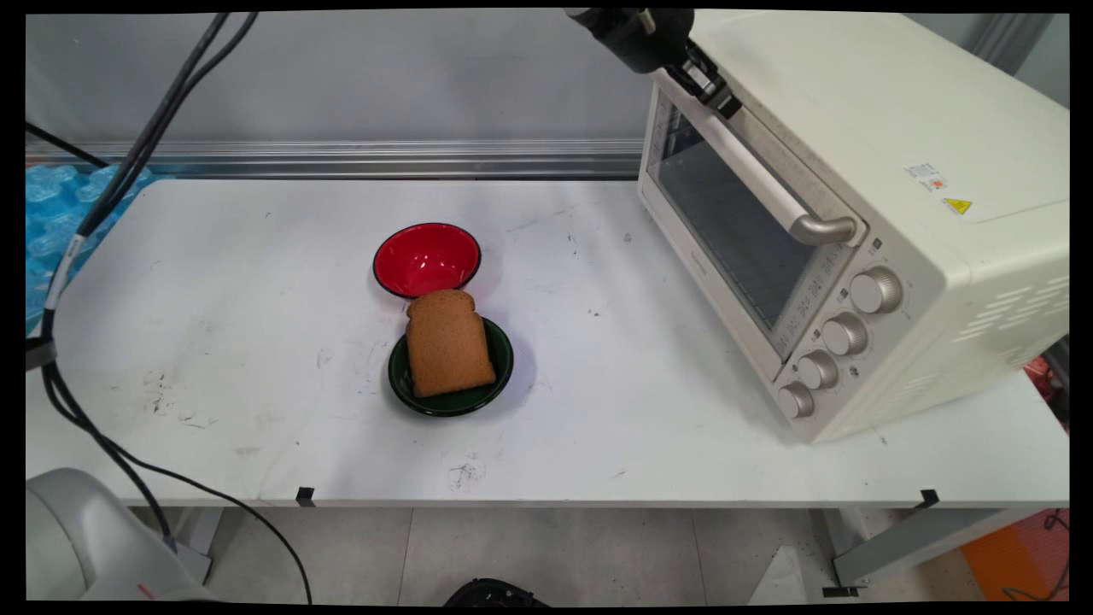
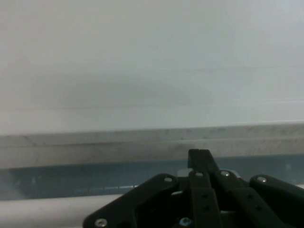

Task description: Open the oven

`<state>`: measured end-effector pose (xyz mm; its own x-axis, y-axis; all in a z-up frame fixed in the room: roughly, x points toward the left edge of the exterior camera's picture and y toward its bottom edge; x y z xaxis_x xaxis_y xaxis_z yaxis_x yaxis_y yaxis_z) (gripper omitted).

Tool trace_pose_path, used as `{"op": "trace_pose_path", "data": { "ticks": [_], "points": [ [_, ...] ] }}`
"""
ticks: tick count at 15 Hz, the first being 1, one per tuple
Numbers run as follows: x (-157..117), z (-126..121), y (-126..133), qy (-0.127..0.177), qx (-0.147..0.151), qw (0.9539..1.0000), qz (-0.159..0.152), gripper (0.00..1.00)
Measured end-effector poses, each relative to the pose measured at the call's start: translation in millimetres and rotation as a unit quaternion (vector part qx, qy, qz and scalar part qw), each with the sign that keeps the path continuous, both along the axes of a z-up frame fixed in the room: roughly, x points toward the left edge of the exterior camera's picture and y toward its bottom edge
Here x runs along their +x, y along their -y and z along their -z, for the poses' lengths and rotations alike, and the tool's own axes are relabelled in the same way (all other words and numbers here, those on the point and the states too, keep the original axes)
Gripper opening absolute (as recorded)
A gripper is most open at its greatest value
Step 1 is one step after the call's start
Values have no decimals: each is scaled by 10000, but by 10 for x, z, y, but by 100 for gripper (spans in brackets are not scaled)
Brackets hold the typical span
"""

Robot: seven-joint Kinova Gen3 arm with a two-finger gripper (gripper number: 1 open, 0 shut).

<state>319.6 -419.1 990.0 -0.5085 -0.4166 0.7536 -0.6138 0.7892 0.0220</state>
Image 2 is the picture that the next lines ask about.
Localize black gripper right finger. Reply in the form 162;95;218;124
199;149;304;228

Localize grey metal rail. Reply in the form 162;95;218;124
0;121;304;170

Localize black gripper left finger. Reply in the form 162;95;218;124
82;149;222;228

